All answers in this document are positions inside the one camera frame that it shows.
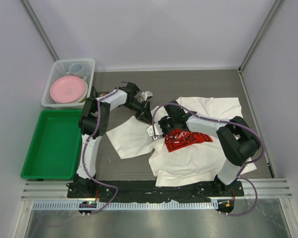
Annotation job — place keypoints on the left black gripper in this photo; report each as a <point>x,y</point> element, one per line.
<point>145,114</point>

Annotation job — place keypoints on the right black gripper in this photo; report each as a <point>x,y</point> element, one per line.
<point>160,122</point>

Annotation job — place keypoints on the white printed t-shirt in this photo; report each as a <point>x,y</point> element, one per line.
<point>200,161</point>

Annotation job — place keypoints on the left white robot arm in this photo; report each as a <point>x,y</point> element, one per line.
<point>93,124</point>

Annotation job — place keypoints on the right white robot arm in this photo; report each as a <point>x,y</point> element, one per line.
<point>238,141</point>

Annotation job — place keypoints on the black box with orange brooch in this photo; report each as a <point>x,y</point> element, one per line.
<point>95,94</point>

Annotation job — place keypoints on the pink plate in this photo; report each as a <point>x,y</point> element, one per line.
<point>67,89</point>

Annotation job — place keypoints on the light blue cup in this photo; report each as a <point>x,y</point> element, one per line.
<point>78,70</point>

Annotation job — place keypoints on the white plastic basket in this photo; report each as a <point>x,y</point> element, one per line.
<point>60,69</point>

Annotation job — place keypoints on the green plastic tray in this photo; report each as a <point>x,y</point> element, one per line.
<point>55,147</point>

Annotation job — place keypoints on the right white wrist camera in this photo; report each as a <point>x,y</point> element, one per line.
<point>154,131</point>

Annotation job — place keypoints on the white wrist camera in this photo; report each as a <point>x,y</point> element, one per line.
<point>146,95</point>
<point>154,131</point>

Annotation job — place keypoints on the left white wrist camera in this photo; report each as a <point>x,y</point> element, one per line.
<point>146,95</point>

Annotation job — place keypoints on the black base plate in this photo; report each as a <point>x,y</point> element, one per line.
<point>145,191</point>

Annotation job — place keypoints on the white slotted cable duct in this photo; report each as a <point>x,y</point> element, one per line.
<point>92,205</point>

